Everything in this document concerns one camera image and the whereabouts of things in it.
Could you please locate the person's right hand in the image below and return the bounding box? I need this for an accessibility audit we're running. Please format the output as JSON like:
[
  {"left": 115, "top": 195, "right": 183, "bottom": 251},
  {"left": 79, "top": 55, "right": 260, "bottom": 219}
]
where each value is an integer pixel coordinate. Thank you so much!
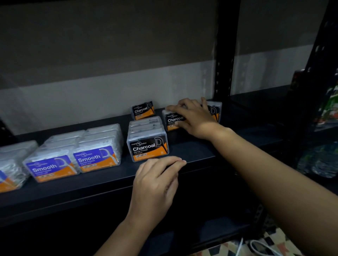
[{"left": 165, "top": 97, "right": 233, "bottom": 142}]

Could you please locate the black label dental floss box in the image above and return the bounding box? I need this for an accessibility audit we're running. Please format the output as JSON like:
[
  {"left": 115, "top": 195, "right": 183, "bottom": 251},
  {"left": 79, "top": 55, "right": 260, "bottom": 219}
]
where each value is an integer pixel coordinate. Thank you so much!
[
  {"left": 162, "top": 109, "right": 187, "bottom": 132},
  {"left": 207, "top": 101, "right": 223, "bottom": 123},
  {"left": 131, "top": 101, "right": 156, "bottom": 121}
]

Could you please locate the dark metal shelf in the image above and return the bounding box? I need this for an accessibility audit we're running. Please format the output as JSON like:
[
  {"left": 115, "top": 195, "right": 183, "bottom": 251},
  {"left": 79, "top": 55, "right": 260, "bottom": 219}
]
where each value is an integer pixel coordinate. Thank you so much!
[{"left": 0, "top": 0, "right": 338, "bottom": 256}]

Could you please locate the person's left hand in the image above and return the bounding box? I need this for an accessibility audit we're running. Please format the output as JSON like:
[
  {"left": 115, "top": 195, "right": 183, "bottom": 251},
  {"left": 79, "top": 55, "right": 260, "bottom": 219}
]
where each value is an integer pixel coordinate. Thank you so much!
[{"left": 126, "top": 156, "right": 187, "bottom": 230}]

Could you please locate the pack of clear plastic bottles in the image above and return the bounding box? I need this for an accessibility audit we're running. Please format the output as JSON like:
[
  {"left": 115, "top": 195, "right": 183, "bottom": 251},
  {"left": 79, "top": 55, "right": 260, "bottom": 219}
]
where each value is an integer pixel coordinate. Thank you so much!
[{"left": 298, "top": 142, "right": 338, "bottom": 179}]

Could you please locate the group of floss boxes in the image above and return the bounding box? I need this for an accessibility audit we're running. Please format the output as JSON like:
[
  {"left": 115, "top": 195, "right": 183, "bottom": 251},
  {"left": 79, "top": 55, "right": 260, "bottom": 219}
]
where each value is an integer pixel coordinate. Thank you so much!
[{"left": 0, "top": 116, "right": 169, "bottom": 193}]

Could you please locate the row of green drink cans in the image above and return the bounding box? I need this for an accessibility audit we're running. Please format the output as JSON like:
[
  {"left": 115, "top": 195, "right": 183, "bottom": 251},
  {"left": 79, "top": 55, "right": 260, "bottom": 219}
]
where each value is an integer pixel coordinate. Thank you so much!
[{"left": 289, "top": 68, "right": 338, "bottom": 127}]

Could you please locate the person's right forearm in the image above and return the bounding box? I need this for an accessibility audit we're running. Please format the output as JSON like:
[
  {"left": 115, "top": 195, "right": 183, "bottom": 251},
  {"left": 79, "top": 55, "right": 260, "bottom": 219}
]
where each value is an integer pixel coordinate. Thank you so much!
[{"left": 211, "top": 128, "right": 338, "bottom": 256}]

